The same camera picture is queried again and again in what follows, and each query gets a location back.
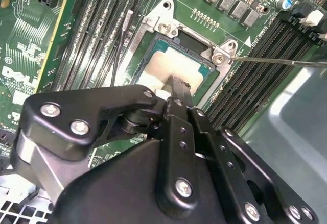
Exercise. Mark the silver CPU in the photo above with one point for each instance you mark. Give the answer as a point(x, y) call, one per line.
point(178, 63)

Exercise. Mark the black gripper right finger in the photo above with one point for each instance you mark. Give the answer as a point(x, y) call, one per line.
point(226, 155)

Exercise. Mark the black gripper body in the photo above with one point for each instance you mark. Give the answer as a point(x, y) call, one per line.
point(115, 188)

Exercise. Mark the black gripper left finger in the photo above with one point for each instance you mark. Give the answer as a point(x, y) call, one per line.
point(76, 104)

